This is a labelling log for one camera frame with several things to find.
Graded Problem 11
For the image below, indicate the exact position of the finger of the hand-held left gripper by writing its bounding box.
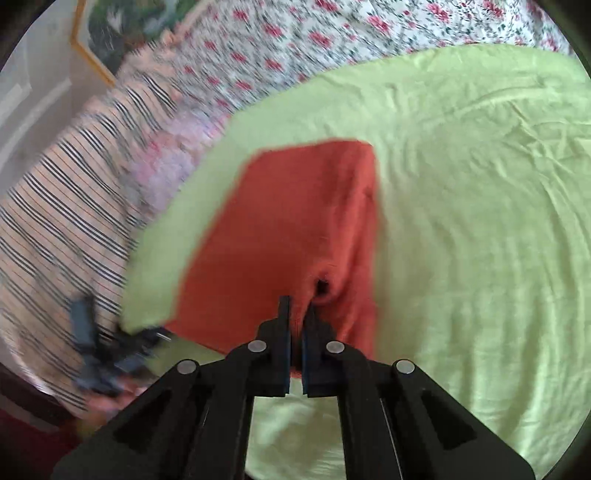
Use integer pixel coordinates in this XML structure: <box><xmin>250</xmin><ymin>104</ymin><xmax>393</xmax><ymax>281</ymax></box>
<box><xmin>113</xmin><ymin>327</ymin><xmax>172</xmax><ymax>372</ymax></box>
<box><xmin>70</xmin><ymin>296</ymin><xmax>97</xmax><ymax>348</ymax></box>

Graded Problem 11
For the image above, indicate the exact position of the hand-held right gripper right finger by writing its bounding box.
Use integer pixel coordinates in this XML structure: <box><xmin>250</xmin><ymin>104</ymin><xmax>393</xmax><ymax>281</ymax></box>
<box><xmin>301</xmin><ymin>302</ymin><xmax>537</xmax><ymax>480</ymax></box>

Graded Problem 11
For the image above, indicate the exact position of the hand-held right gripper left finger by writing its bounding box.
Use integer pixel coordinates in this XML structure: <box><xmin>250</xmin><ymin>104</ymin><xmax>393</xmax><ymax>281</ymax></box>
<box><xmin>50</xmin><ymin>295</ymin><xmax>293</xmax><ymax>480</ymax></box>

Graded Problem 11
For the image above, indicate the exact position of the orange knit sweater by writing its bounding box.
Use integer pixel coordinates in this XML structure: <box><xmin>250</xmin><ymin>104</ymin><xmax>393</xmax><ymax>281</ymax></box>
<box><xmin>164</xmin><ymin>141</ymin><xmax>383</xmax><ymax>370</ymax></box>

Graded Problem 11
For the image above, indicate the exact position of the plaid blanket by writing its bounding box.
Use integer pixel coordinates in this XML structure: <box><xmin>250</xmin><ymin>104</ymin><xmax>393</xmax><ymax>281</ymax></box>
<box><xmin>0</xmin><ymin>85</ymin><xmax>185</xmax><ymax>414</ymax></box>

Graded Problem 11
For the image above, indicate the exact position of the pastel floral pillow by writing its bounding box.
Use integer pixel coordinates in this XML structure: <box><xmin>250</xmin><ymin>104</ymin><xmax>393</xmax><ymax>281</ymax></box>
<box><xmin>131</xmin><ymin>115</ymin><xmax>232</xmax><ymax>224</ymax></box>

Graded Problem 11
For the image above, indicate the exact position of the light green bed sheet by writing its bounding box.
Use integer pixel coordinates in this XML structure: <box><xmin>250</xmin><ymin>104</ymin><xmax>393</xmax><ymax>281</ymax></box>
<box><xmin>121</xmin><ymin>44</ymin><xmax>588</xmax><ymax>480</ymax></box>

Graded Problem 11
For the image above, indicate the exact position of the red floral quilt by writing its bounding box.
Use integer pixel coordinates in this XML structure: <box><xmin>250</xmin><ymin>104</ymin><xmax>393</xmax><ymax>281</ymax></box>
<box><xmin>115</xmin><ymin>0</ymin><xmax>573</xmax><ymax>123</ymax></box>

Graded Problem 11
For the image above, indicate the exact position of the framed wall picture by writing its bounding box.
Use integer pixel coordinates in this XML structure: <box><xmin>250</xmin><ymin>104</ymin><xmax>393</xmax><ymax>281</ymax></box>
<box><xmin>69</xmin><ymin>0</ymin><xmax>195</xmax><ymax>88</ymax></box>

